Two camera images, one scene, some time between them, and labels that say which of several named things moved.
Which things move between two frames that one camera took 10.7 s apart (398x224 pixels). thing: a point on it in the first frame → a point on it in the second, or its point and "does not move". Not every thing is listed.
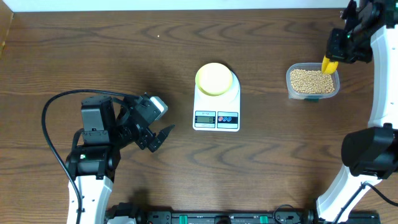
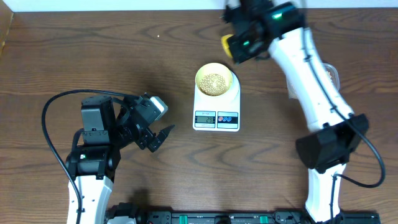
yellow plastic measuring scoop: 329,67 → 226,45
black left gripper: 148,138 does not move
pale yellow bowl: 213,79 does not move
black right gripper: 334,52 → 239,56
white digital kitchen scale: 220,113 does not move
